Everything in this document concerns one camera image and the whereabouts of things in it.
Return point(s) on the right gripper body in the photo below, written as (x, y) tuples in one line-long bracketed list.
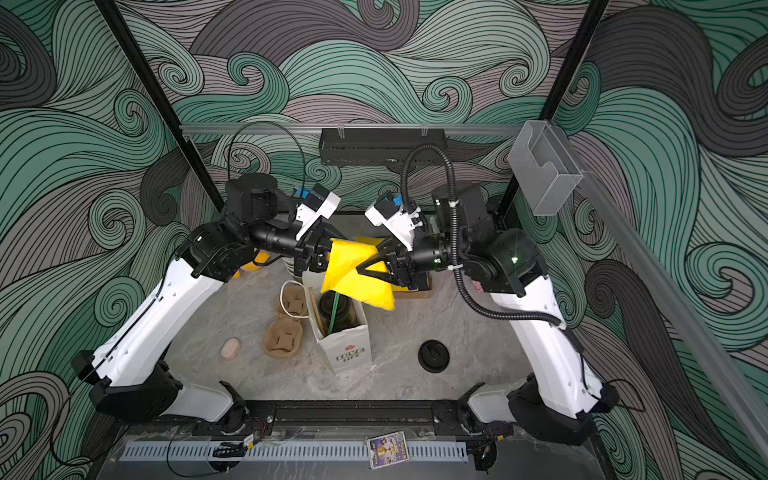
[(443, 251)]

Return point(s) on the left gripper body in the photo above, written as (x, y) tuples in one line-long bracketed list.
[(279, 240)]

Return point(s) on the green straw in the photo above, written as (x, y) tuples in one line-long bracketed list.
[(333, 313)]

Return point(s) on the white paper takeout bag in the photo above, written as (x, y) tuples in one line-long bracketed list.
[(347, 348)]

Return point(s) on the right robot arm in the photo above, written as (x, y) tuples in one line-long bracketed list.
[(501, 275)]

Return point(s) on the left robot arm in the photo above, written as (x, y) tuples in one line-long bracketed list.
[(128, 376)]

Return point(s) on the yellow bear plush toy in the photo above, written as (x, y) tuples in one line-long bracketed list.
[(250, 267)]

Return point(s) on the yellow napkin stack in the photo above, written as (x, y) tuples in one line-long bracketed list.
[(374, 241)]

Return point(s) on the stack of pulp cup carriers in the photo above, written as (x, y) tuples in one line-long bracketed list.
[(283, 338)]

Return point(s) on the pink oval soap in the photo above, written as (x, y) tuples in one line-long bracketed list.
[(230, 349)]

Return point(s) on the small picture card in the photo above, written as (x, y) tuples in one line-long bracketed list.
[(387, 449)]

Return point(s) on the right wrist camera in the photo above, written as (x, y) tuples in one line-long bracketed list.
[(389, 213)]

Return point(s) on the black wall shelf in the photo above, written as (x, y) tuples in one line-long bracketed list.
[(374, 146)]

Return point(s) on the clear acrylic wall holder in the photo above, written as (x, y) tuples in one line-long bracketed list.
[(545, 165)]

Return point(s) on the white slotted cable duct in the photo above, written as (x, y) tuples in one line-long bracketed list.
[(297, 451)]

